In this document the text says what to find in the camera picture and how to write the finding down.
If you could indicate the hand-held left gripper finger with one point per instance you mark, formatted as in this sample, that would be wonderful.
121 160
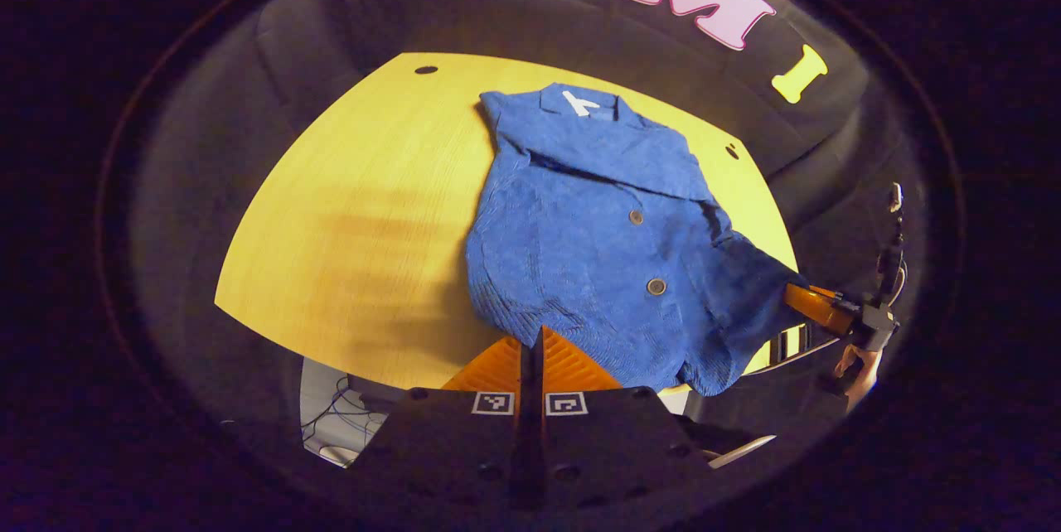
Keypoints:
539 399
520 399

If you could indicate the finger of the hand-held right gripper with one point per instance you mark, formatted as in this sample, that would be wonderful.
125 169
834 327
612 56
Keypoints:
816 307

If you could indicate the blue button-up shirt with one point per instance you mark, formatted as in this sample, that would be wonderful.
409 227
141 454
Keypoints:
597 234

